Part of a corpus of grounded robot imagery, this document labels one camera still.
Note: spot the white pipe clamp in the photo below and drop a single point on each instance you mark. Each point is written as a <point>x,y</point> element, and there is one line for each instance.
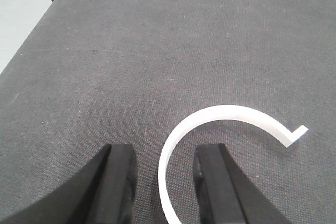
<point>217,113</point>

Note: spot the dark grey table mat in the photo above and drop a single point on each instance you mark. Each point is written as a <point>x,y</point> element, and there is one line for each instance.
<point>94,72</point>

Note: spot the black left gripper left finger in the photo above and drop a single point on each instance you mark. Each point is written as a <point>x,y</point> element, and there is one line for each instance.
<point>103,191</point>

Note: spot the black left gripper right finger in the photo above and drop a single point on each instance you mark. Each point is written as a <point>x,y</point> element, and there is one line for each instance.
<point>225,194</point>

